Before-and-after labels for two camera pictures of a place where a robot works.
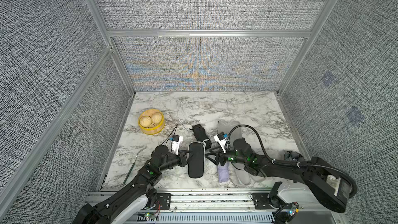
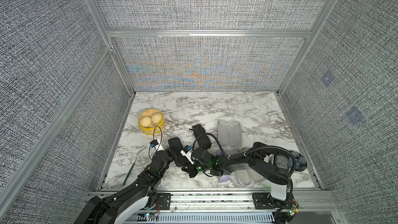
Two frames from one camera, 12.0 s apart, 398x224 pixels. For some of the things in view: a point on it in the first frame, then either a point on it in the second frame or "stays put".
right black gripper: (221, 154) to (188, 170)
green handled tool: (132, 166) stays put
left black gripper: (178, 158) stays put
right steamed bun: (156, 117) stays put
